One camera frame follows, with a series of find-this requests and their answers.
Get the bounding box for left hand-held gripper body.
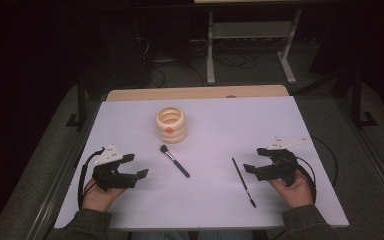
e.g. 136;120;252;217
92;143;138;192

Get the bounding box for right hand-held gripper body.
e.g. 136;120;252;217
255;134;309;188

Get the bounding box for thin long black brush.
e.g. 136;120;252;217
231;157;258;209

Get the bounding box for short black makeup brush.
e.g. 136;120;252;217
159;144;192;179

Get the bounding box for cream ribbed brush holder cup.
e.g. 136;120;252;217
155;105;188;145

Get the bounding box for person's left hand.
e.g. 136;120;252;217
81;177;128;213

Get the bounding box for person's right hand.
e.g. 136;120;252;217
267;169;315;210

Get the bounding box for white board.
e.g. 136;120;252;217
53;95;350;231

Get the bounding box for black metal stand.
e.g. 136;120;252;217
65;73;88;130
349;69;380;130

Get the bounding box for wooden table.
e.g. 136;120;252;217
106;84;290;102

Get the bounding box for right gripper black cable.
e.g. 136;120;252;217
294;155;318;205

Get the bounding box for metal rail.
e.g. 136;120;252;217
335;98;384;214
26;99;102;240

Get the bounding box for thin black cable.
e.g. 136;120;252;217
309;135;340;188

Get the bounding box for black floor cables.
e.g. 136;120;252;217
135;36;258;89

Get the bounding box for grey metal desk frame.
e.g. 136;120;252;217
205;7;304;86

